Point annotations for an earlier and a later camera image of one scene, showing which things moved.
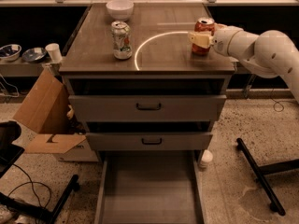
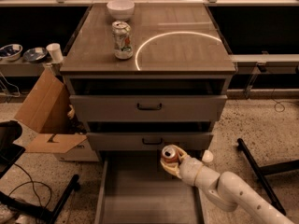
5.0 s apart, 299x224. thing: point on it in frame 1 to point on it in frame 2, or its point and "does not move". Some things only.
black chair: x=9 y=152 does not move
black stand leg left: x=40 y=212 does not move
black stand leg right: x=261 y=171 does not move
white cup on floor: x=206 y=159 does not move
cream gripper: x=221 y=40 to x=188 y=169
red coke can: x=203 y=24 to x=170 y=153
